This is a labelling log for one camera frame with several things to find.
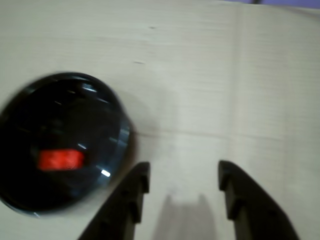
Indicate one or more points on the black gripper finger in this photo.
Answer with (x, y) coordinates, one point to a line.
(120, 215)
(260, 212)

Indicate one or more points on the red lego block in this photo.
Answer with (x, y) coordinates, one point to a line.
(61, 160)

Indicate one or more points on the black round bowl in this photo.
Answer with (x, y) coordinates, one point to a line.
(62, 120)

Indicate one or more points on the brown cardboard sheet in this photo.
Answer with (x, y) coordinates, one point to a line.
(200, 75)

